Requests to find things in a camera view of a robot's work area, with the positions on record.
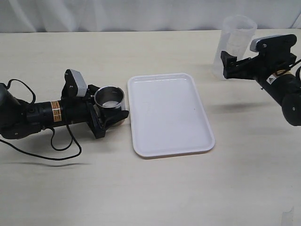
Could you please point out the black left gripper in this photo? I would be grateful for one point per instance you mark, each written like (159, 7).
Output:
(82, 109)

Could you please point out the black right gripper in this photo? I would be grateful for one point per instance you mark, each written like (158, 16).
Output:
(277, 55)

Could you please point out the stainless steel cup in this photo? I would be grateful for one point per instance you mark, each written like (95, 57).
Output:
(109, 99)

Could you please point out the clear plastic measuring beaker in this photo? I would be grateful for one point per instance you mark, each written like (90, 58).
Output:
(237, 32)

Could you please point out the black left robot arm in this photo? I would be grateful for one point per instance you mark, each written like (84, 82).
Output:
(19, 119)

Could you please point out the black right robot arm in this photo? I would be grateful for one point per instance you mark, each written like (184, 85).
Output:
(285, 88)

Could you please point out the white plastic tray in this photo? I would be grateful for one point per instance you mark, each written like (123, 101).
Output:
(167, 116)

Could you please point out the white backdrop curtain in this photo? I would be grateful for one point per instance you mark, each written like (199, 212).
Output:
(142, 15)

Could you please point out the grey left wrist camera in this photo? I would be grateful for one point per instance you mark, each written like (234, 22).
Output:
(80, 83)

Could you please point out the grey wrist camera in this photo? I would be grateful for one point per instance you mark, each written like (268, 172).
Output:
(259, 43)
(80, 83)

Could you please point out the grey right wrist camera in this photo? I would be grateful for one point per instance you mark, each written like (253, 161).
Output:
(259, 43)

